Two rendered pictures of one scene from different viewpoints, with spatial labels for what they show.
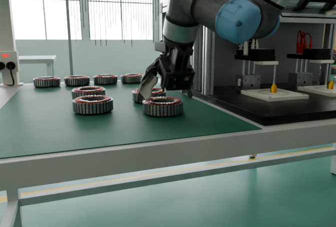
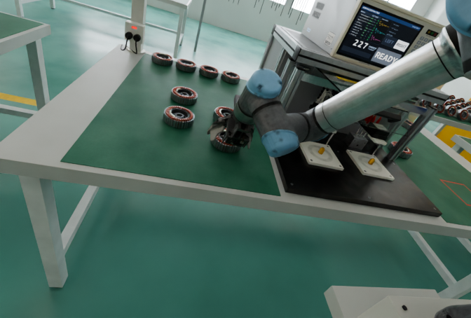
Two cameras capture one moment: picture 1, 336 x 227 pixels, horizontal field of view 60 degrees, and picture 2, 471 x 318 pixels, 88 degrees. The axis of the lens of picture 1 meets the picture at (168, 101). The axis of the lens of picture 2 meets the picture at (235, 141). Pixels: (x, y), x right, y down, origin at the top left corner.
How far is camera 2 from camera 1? 31 cm
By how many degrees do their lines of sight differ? 22
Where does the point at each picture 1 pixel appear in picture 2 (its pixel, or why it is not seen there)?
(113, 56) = (244, 9)
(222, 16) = (266, 138)
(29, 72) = not seen: hidden behind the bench
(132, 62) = (258, 22)
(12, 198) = not seen: hidden behind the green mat
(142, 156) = (186, 191)
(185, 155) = (216, 199)
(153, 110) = (216, 144)
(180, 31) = (244, 118)
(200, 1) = (258, 115)
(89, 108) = (173, 123)
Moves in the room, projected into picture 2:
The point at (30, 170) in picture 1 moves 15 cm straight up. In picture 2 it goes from (110, 180) to (111, 134)
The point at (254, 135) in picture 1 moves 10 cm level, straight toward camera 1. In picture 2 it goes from (270, 201) to (256, 221)
